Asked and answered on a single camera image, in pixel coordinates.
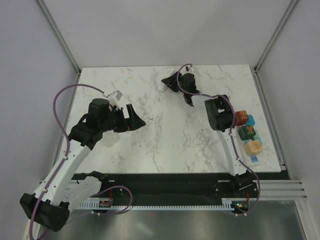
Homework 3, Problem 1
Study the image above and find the green cube plug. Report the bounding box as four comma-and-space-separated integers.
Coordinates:
237, 125, 256, 141

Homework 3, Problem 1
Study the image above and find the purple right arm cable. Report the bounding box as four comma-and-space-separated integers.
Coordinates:
176, 63, 262, 217

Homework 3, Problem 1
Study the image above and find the white toothed cable duct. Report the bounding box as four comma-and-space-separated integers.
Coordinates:
75, 198, 235, 211

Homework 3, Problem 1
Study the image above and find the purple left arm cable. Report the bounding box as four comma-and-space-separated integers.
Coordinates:
27, 83, 133, 240

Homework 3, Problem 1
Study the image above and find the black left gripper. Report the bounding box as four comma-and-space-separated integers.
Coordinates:
100, 104, 145, 133

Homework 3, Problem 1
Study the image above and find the white long power strip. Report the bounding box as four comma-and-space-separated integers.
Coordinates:
235, 110, 264, 167

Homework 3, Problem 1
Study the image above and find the aluminium frame post left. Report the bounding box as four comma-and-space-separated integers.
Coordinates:
34, 0, 81, 76

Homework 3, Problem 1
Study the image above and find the beige cube plug dragon print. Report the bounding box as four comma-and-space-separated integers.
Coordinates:
244, 140, 263, 157

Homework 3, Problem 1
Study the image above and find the blue small adapter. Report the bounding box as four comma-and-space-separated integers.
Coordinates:
245, 114, 256, 126

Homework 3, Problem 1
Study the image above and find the green small adapter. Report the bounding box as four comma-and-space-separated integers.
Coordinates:
252, 130, 260, 141

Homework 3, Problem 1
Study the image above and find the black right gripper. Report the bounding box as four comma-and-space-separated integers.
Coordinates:
162, 71, 187, 95

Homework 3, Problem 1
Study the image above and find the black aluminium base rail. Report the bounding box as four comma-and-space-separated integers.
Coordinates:
74, 170, 261, 208

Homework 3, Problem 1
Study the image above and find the aluminium frame post right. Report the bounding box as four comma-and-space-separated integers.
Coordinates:
253, 0, 300, 74

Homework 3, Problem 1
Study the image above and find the red cube plug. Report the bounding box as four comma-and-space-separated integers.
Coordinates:
235, 110, 249, 126

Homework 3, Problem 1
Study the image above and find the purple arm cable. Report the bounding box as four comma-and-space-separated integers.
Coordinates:
176, 63, 262, 217
27, 83, 133, 240

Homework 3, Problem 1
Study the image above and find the aluminium frame post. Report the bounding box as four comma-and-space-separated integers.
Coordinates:
253, 0, 300, 74
34, 0, 81, 76

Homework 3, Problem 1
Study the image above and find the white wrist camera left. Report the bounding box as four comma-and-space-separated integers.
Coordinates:
107, 90, 123, 107

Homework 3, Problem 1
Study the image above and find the white triangular power strip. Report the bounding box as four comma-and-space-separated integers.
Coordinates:
155, 68, 174, 92

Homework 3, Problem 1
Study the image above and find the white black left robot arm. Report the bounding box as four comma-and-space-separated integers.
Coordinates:
19, 98, 146, 232

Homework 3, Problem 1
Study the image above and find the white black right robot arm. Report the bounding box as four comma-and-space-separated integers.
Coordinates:
160, 71, 261, 197

